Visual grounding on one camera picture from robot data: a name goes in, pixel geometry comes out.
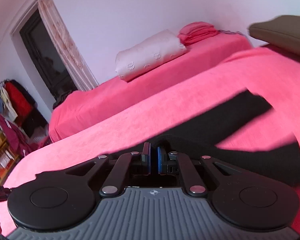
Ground black knit pants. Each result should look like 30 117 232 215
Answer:
34 89 300 188

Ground wooden shelf with boxes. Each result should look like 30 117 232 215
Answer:
0 132 19 186

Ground maroon hanging garment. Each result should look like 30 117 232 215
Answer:
0 114 33 157

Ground pink-covered far bed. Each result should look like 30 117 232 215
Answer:
49 33 252 142

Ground folded cream quilt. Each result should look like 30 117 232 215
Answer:
115 30 187 82

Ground pink patterned curtain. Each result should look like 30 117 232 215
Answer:
38 0 99 91

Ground hanging clothes on rack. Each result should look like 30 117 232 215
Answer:
0 79 48 142

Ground folded pink blanket stack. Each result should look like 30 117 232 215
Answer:
177 22 219 46

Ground pink blanket on near bed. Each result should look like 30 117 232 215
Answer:
0 47 300 237

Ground dark window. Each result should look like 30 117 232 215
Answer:
19 10 77 99

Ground brown padded headboard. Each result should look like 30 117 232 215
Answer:
248 15 300 55

